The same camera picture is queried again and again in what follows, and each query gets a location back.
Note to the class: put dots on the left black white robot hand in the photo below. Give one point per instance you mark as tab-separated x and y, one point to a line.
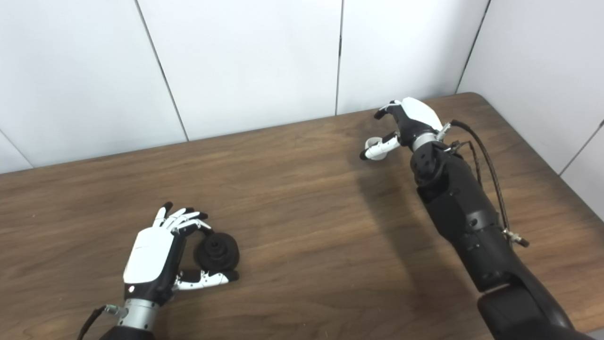
146	255

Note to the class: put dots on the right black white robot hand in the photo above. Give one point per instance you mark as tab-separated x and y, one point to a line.
420	115

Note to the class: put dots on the round black part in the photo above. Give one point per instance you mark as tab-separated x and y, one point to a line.
218	252

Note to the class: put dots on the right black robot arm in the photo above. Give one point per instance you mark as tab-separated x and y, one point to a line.
472	226

